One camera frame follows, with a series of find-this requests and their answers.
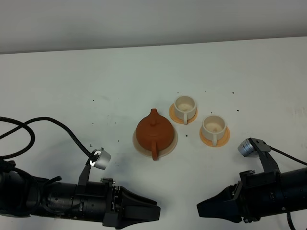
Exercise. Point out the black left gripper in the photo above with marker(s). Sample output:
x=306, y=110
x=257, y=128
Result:
x=114, y=206

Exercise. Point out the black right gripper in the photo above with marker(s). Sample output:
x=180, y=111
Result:
x=256, y=196

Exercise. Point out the brown clay teapot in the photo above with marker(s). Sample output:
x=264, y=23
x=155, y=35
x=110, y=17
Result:
x=154, y=133

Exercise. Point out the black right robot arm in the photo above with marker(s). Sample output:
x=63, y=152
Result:
x=294, y=191

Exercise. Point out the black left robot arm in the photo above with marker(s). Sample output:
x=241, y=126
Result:
x=23, y=195

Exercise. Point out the beige round teapot coaster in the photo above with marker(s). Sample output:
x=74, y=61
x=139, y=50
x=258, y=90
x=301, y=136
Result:
x=148, y=153

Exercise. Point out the orange saucer near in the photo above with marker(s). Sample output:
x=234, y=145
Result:
x=220, y=142

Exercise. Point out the orange saucer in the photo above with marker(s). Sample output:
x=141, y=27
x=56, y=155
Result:
x=176, y=119
x=220, y=142

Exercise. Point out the white teacup near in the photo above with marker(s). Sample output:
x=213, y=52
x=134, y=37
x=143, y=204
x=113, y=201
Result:
x=213, y=129

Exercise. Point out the white teacup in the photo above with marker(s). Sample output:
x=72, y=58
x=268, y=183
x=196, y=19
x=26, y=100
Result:
x=213, y=129
x=185, y=108

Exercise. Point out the orange saucer far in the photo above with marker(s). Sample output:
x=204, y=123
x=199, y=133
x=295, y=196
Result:
x=176, y=119

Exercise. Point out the white teacup far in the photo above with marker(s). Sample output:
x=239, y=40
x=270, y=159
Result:
x=185, y=108

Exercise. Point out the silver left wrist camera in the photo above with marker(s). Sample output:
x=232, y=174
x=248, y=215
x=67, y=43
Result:
x=100, y=159

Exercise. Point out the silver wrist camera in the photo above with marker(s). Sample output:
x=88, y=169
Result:
x=100, y=159
x=246, y=149

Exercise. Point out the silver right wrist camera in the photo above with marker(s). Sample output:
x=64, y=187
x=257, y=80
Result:
x=246, y=149

